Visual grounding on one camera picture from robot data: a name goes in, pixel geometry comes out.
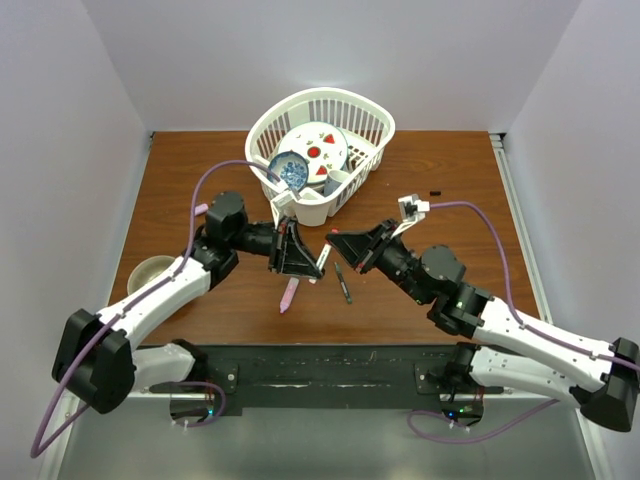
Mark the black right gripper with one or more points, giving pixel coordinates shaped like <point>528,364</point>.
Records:
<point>361,252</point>

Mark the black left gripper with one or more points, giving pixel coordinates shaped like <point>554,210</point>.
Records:
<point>287,250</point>

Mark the white red marker pen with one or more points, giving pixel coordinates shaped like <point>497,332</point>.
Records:
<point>323,257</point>

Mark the green fineliner pen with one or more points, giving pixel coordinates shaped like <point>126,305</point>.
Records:
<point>342,283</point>

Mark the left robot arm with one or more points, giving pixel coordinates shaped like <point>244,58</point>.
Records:
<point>100,359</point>

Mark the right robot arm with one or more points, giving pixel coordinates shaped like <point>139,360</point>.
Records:
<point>500,346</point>

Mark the pink highlighter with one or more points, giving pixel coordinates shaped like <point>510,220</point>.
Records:
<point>288,294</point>

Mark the white mug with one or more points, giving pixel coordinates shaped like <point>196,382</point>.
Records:
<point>335,178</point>

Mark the blue white patterned bowl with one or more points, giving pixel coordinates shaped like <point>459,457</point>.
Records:
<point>291,168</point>

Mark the white plate red decorations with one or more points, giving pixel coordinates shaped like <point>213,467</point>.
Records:
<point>322,145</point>

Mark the purple highlighter cap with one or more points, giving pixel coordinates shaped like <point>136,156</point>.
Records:
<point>201,209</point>

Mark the white plastic dish basket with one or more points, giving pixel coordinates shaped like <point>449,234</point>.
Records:
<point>367,126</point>

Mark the beige ceramic bowl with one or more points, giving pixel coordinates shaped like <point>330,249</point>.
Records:
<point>146,271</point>

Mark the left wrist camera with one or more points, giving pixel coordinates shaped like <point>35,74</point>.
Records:
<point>283,205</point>

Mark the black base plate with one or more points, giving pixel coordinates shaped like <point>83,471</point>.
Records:
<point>315,376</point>

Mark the aluminium frame rail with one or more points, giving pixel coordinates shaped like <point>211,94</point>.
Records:
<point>589,432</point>

